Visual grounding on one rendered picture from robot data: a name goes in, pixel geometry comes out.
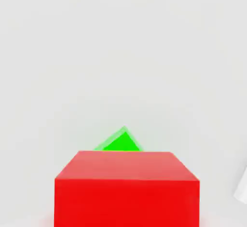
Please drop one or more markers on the small red cube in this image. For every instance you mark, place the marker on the small red cube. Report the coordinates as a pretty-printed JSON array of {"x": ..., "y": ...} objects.
[{"x": 125, "y": 202}]

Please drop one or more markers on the small green cube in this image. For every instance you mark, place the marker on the small green cube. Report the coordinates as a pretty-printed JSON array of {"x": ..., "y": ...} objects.
[{"x": 122, "y": 143}]

